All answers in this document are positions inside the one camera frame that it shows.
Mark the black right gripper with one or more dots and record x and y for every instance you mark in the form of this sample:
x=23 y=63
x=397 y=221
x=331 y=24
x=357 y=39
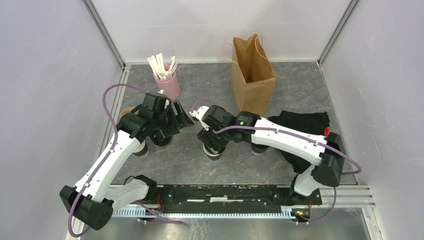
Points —
x=206 y=136

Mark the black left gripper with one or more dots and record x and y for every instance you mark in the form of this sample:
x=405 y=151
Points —
x=182 y=119

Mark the black paper coffee cup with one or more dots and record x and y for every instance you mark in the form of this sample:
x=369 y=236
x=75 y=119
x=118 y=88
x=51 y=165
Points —
x=211 y=154
x=258 y=149

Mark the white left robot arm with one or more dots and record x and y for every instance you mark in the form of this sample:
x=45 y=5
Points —
x=89 y=200

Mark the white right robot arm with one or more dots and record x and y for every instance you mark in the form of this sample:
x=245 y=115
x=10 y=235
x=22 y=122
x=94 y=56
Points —
x=325 y=154

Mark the stack of black lids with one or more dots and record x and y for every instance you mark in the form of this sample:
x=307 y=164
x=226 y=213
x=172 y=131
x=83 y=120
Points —
x=159 y=139

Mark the pink straw holder cup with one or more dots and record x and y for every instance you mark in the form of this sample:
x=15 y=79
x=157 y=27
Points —
x=170 y=85

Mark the stack of paper cups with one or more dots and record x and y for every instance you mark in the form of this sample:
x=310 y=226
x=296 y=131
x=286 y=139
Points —
x=142 y=151

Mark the brown cardboard cup carrier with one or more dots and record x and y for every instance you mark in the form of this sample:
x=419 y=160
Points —
x=132 y=109

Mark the brown paper bag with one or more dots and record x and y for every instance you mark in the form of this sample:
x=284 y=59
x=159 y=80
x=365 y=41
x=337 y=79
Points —
x=252 y=76

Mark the red small object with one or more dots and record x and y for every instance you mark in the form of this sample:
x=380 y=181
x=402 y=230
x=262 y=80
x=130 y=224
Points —
x=326 y=131

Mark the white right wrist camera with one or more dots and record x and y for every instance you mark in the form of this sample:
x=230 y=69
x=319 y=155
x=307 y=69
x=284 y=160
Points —
x=199 y=114

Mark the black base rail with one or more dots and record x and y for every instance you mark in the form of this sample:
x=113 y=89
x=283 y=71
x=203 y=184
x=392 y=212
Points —
x=227 y=199

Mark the aluminium slotted cable duct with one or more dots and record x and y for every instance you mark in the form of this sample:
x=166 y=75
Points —
x=136 y=209

